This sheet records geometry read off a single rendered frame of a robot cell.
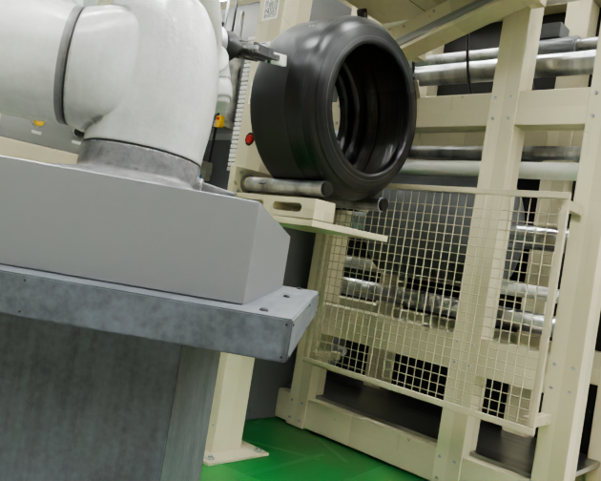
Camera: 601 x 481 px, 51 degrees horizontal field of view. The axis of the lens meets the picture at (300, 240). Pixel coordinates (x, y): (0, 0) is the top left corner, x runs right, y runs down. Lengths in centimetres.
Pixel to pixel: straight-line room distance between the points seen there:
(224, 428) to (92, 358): 150
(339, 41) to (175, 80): 110
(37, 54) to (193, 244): 32
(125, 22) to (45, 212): 27
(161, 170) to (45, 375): 27
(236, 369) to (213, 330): 160
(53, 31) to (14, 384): 41
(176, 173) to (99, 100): 12
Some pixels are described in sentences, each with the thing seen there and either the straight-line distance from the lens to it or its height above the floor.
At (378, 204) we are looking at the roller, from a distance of 203.
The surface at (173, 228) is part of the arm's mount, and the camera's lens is 64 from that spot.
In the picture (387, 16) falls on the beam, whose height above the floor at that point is 164.
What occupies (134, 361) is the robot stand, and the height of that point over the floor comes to 56.
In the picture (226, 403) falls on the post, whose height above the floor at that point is 17.
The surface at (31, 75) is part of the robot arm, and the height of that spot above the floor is 87.
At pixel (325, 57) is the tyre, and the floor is 125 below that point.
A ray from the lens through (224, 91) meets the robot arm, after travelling 147.
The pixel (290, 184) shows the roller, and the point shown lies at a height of 90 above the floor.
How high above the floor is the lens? 71
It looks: 1 degrees up
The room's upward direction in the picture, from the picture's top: 9 degrees clockwise
